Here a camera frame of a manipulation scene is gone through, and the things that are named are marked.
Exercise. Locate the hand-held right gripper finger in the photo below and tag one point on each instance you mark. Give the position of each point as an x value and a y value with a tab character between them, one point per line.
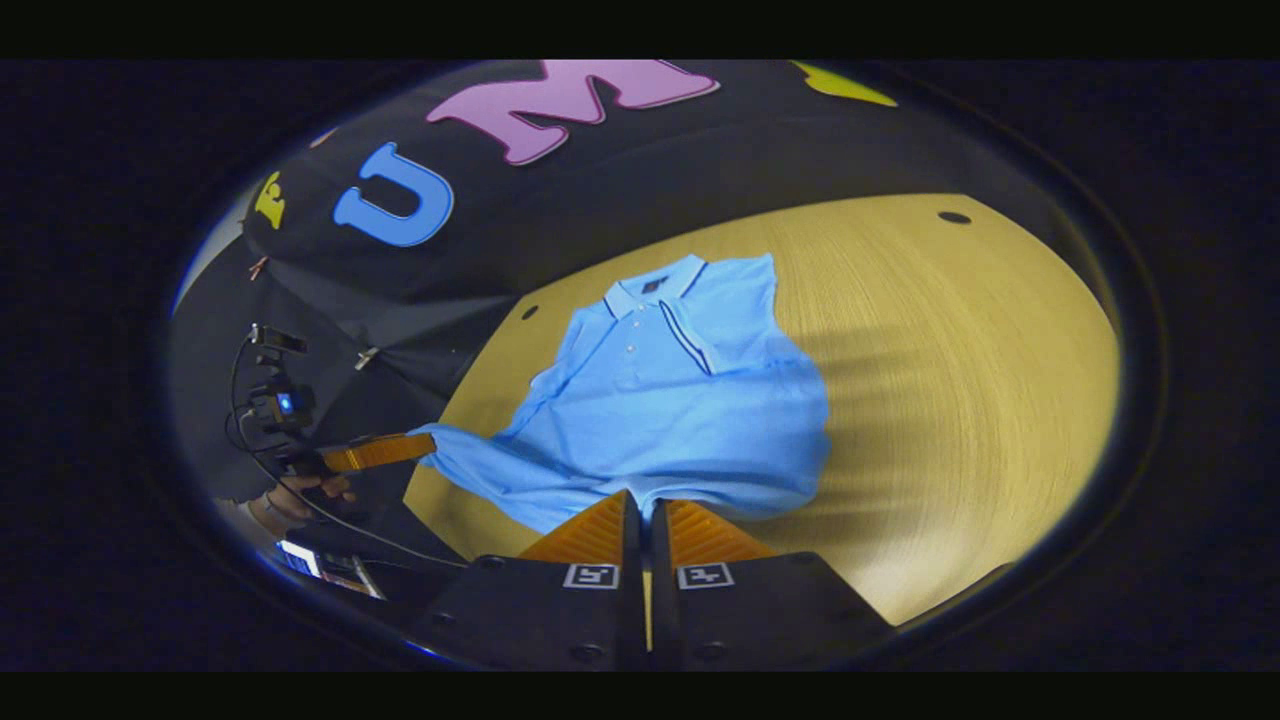
658	545
634	540

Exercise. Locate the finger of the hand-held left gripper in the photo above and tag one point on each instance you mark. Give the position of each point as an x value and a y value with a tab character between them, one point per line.
380	452

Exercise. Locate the light blue T-shirt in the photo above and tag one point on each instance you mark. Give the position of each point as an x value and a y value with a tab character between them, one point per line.
660	420

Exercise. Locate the silver backdrop clip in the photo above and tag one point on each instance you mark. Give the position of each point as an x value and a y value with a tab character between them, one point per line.
366	357

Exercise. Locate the lit screen device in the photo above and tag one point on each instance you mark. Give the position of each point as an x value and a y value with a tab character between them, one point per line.
320	565

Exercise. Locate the copper backdrop clip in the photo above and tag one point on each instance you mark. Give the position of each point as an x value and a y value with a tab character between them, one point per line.
258	267

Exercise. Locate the black backdrop cloth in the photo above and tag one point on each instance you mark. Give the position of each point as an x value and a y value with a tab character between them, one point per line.
560	220

